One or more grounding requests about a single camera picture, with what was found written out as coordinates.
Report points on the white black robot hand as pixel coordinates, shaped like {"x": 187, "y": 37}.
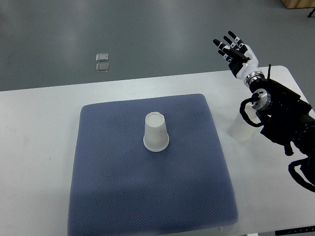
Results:
{"x": 240, "y": 58}

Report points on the white paper cup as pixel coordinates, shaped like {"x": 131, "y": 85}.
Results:
{"x": 239, "y": 129}
{"x": 156, "y": 137}

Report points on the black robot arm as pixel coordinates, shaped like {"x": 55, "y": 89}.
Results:
{"x": 282, "y": 114}

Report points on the wooden box corner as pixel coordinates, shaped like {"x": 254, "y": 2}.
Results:
{"x": 298, "y": 4}

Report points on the black tripod leg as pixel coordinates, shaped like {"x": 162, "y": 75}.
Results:
{"x": 311, "y": 13}

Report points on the upper metal floor plate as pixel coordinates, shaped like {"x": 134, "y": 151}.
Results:
{"x": 102, "y": 57}

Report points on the metal floor plate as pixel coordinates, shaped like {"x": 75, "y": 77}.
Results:
{"x": 102, "y": 67}
{"x": 102, "y": 57}

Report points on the lower metal floor plate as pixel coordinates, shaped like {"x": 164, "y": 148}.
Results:
{"x": 102, "y": 67}

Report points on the blue textured cushion mat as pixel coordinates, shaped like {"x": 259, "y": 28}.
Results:
{"x": 120, "y": 188}

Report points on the black table edge strip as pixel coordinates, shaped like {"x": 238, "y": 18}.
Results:
{"x": 295, "y": 231}

